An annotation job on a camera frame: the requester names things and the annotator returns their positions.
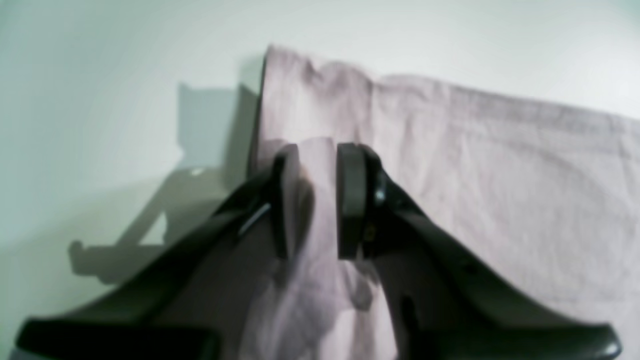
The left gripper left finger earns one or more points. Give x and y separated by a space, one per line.
191 302

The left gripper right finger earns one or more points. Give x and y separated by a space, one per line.
444 302

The pink T-shirt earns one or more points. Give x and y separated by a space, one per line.
547 194

